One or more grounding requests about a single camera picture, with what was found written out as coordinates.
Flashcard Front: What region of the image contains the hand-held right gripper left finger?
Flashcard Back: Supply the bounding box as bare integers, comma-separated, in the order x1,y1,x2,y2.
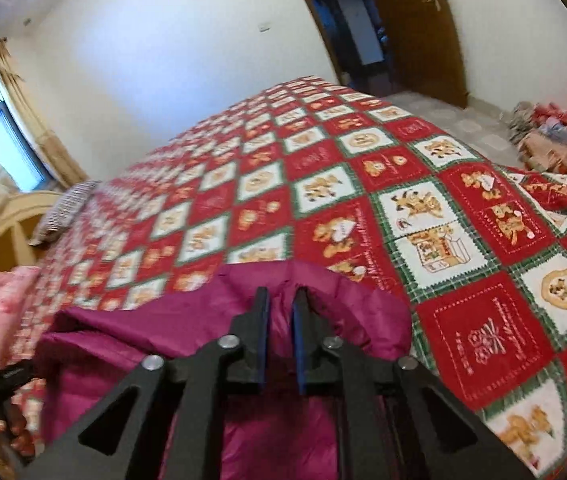
13,286,271,480

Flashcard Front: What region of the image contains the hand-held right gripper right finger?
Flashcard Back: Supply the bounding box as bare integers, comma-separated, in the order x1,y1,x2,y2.
292,286,539,480

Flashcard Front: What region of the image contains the magenta puffer jacket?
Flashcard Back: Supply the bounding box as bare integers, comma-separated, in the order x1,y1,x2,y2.
36,260,414,480

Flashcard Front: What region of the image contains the pile of colourful clothes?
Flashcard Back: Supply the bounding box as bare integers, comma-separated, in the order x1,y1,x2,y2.
506,101,567,173

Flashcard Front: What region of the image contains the pink floral pillow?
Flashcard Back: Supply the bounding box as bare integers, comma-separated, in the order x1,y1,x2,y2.
0,266,41,366

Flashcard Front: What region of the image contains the wooden headboard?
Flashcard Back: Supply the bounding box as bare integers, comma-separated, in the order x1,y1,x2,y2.
0,191,64,321

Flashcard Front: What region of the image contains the striped pillow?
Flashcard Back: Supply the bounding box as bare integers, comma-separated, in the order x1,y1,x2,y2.
28,180,101,247

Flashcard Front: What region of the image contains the red printed bed quilt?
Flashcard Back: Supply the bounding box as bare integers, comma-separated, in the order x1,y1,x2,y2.
0,75,567,480

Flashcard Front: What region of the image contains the brown wooden door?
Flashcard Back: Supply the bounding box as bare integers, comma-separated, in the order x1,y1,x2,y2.
356,0,469,109

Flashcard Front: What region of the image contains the brown door frame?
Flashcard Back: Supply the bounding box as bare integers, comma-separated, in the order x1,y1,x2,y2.
283,0,364,88

